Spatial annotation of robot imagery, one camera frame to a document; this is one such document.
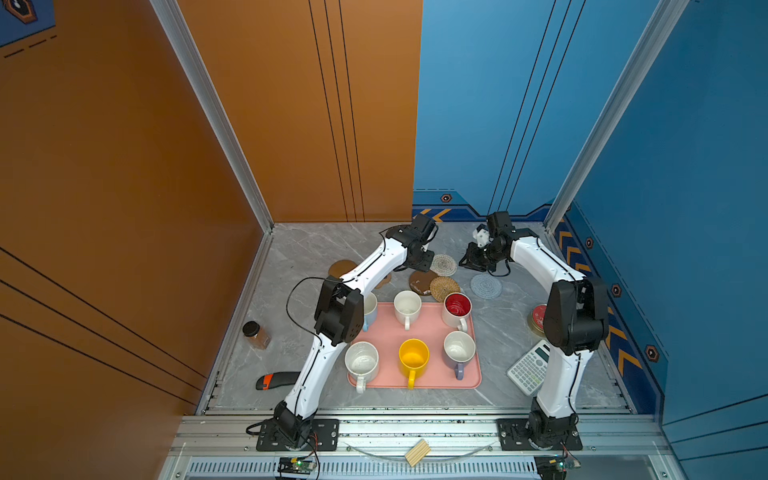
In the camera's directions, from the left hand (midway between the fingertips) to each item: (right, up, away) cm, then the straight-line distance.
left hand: (424, 260), depth 97 cm
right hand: (+12, -1, -2) cm, 12 cm away
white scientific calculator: (+28, -31, -15) cm, 44 cm away
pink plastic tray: (+1, -28, -10) cm, 30 cm away
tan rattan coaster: (+6, -9, +3) cm, 11 cm away
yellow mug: (-4, -27, -13) cm, 31 cm away
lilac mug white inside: (+9, -26, -11) cm, 30 cm away
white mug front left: (-19, -29, -14) cm, 37 cm away
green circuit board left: (-35, -49, -26) cm, 65 cm away
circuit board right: (+28, -48, -27) cm, 62 cm away
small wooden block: (-4, -45, -27) cm, 53 cm away
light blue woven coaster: (+22, -9, +4) cm, 24 cm away
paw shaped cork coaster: (-13, -7, +5) cm, 15 cm away
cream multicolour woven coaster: (+8, -2, +10) cm, 13 cm away
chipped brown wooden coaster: (-1, -7, +4) cm, 9 cm away
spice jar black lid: (-48, -20, -15) cm, 55 cm away
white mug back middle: (-6, -15, -4) cm, 16 cm away
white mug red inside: (+10, -15, -3) cm, 18 cm away
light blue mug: (-17, -13, -11) cm, 24 cm away
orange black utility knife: (-43, -32, -16) cm, 56 cm away
